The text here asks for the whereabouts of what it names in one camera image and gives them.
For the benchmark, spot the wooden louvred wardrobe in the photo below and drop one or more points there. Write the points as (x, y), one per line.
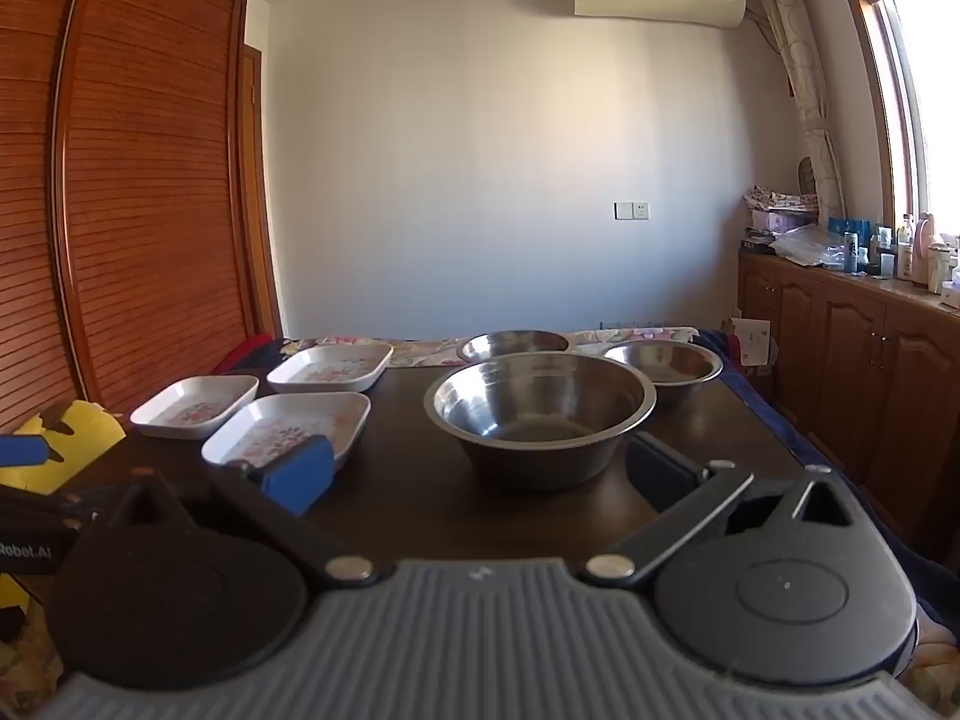
(135, 165)

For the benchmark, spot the wooden base cabinet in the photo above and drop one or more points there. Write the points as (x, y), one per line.
(847, 360)

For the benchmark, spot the black flat box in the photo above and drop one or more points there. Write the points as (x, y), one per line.
(756, 245)

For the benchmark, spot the white paper bag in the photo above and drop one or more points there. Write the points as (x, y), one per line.
(754, 337)

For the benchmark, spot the folded printed cloth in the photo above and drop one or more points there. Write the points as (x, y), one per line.
(780, 200)

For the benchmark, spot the yellow plush toy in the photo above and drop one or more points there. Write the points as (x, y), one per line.
(90, 435)

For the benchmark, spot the group of toiletry bottles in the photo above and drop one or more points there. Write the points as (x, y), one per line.
(915, 255)

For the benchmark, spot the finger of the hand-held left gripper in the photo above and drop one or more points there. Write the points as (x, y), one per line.
(22, 451)
(52, 506)

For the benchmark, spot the blue carton boxes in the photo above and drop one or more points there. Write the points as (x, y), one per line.
(847, 226)

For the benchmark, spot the patterned beige curtain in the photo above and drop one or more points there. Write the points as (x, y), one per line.
(806, 75)

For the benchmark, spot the wall power strip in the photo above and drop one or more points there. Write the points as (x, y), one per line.
(630, 325)

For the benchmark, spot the white air deflector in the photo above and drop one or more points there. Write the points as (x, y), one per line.
(660, 4)

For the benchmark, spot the red cloth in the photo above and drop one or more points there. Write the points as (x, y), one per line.
(247, 352)

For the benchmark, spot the small steel bowl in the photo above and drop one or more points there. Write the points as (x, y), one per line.
(510, 345)

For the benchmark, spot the wooden panel door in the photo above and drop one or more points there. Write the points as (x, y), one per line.
(259, 202)

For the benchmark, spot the pink box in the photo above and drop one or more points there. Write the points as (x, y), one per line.
(780, 221)

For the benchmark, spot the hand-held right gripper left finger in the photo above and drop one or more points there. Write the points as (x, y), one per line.
(300, 474)

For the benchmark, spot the large steel bowl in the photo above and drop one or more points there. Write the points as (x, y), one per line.
(540, 405)

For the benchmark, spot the medium steel bowl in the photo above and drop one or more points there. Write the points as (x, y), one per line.
(664, 367)

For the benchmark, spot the white wall socket plate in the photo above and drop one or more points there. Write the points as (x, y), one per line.
(631, 210)

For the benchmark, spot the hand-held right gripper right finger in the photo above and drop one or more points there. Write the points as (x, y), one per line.
(660, 476)

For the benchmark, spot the white floral rectangular plate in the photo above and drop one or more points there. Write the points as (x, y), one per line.
(330, 367)
(292, 420)
(195, 405)

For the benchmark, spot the grey hand fan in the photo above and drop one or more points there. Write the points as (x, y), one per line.
(806, 176)

